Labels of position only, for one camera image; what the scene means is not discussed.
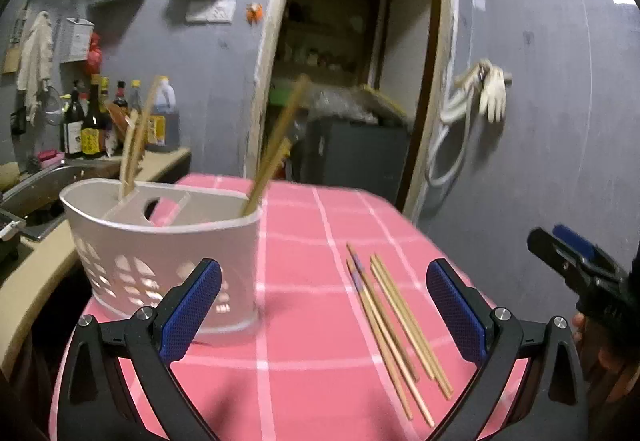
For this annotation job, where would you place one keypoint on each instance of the steel sink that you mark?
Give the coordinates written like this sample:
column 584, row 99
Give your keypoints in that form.
column 37, row 199

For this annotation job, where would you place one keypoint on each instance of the plain wooden chopstick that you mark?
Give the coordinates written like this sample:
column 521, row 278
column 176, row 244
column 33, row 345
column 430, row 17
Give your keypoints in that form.
column 378, row 331
column 284, row 123
column 142, row 130
column 265, row 177
column 440, row 377
column 401, row 310
column 131, row 121

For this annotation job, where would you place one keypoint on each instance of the wall switch panel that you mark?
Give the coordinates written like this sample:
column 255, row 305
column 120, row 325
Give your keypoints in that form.
column 210, row 11

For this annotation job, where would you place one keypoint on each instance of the dark soy sauce bottle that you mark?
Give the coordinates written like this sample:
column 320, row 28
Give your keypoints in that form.
column 93, row 126

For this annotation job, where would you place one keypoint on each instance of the purple banded chopstick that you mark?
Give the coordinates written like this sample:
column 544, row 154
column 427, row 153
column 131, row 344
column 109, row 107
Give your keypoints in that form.
column 384, row 316
column 394, row 356

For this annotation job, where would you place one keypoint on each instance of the dark wine bottle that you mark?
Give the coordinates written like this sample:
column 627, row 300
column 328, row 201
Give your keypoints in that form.
column 72, row 123

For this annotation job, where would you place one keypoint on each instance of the white plastic utensil caddy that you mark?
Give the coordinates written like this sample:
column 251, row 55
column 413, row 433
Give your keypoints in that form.
column 135, row 248

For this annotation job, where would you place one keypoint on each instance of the large oil jug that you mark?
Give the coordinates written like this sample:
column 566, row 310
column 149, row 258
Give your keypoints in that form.
column 163, row 134

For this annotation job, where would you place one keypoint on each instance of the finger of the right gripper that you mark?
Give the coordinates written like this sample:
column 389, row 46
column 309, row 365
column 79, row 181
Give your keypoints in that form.
column 574, row 240
column 607, row 293

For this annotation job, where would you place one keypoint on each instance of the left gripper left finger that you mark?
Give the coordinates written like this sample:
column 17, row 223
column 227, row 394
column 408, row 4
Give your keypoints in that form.
column 95, row 402

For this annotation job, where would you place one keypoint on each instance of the white rubber gloves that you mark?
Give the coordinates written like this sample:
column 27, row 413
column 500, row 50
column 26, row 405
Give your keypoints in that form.
column 489, row 81

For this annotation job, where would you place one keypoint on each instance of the white metal wall box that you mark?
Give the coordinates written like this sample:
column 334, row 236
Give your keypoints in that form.
column 74, row 40

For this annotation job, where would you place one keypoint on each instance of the red plastic bag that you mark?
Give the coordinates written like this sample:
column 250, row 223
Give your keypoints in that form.
column 94, row 56

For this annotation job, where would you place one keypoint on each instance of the orange wall hook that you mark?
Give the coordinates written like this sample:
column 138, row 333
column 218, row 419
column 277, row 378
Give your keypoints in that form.
column 254, row 13

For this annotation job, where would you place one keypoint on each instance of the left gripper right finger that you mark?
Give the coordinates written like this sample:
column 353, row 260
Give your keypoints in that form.
column 550, row 402

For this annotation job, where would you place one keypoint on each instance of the person right hand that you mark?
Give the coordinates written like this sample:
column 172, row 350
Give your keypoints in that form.
column 595, row 355

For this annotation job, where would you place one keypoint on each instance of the black cabinet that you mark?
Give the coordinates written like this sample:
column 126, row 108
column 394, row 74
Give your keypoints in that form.
column 341, row 153

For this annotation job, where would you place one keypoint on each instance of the pink checkered tablecloth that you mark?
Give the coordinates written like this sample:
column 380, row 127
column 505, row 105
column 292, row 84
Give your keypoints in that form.
column 309, row 368

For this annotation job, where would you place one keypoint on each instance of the hanging white towel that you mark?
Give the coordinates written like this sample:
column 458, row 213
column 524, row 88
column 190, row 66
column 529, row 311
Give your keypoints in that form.
column 34, row 73

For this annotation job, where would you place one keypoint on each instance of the wooden door frame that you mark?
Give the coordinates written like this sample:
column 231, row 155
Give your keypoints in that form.
column 439, row 67

